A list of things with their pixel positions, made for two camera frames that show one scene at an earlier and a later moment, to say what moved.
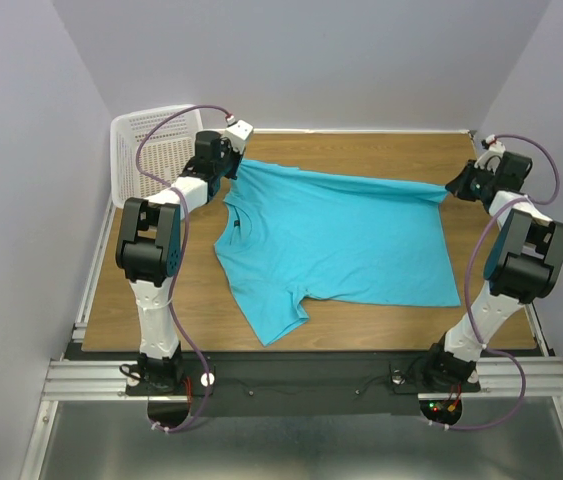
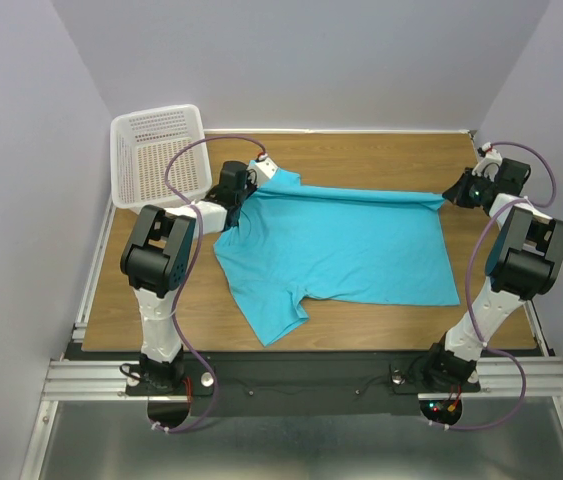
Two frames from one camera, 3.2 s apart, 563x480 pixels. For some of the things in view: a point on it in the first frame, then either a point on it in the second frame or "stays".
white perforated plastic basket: (164, 153) stays
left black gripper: (225, 144) to (250, 181)
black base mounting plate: (303, 384) stays
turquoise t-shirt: (286, 237) stays
